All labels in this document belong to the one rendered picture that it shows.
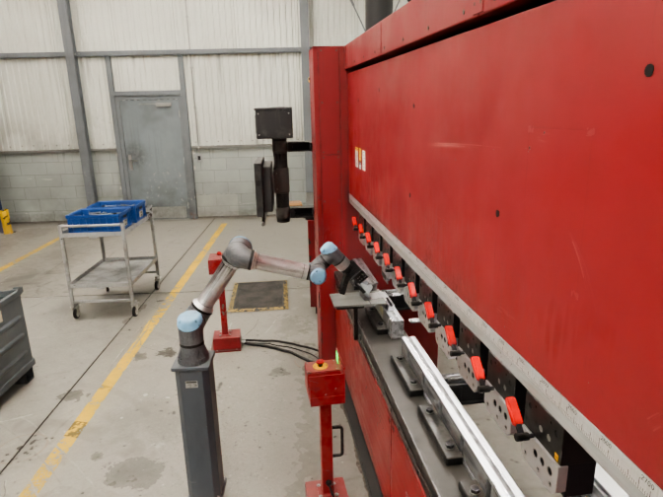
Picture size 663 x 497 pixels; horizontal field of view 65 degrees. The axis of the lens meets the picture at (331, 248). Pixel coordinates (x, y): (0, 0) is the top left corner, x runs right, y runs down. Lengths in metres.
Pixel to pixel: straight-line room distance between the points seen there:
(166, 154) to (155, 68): 1.43
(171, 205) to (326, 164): 6.73
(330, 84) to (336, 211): 0.80
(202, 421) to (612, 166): 2.25
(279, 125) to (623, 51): 2.73
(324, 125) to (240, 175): 6.31
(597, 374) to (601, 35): 0.57
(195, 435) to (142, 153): 7.54
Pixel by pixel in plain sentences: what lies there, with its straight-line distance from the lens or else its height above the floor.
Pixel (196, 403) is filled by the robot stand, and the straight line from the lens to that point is 2.71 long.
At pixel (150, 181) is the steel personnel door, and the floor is 0.69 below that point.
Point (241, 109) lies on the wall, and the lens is 9.47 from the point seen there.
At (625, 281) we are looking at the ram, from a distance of 0.95.
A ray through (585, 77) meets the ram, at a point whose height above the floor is 2.00.
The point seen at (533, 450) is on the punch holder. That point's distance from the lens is 1.30.
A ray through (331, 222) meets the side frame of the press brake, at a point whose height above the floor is 1.21.
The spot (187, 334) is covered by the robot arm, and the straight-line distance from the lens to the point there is 2.58.
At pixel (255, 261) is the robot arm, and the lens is 2.43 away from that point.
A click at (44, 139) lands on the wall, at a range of 10.50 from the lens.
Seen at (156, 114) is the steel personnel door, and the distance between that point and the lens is 9.75.
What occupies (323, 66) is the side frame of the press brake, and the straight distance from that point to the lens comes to 3.35.
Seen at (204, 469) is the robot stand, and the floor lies 0.20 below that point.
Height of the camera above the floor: 1.96
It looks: 16 degrees down
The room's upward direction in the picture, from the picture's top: 1 degrees counter-clockwise
